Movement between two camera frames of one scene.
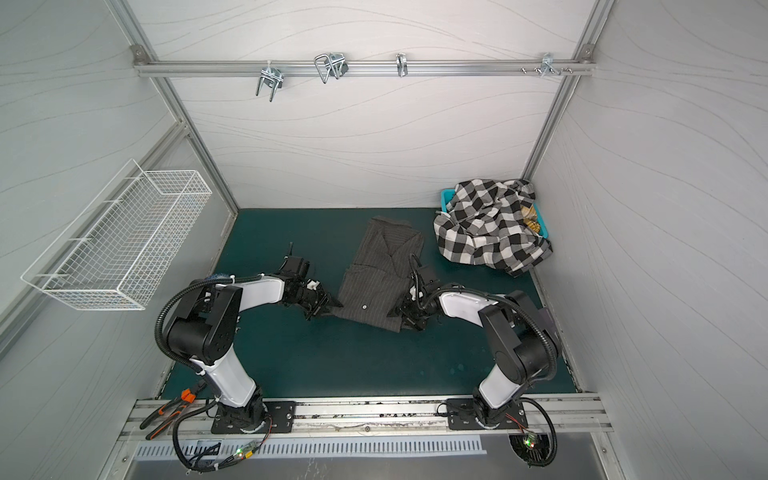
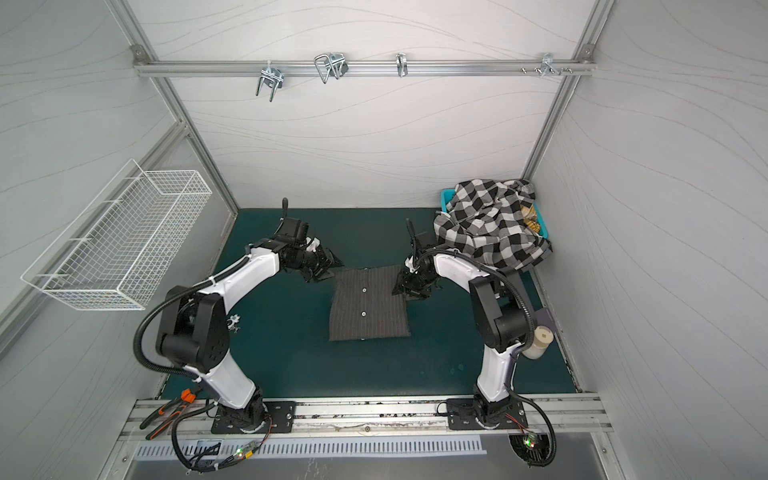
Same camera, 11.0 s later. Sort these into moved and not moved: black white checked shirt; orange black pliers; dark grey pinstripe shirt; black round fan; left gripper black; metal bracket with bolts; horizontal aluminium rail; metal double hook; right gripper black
Moved: left gripper black; right gripper black; dark grey pinstripe shirt
Not moved: orange black pliers; black white checked shirt; metal double hook; horizontal aluminium rail; metal bracket with bolts; black round fan
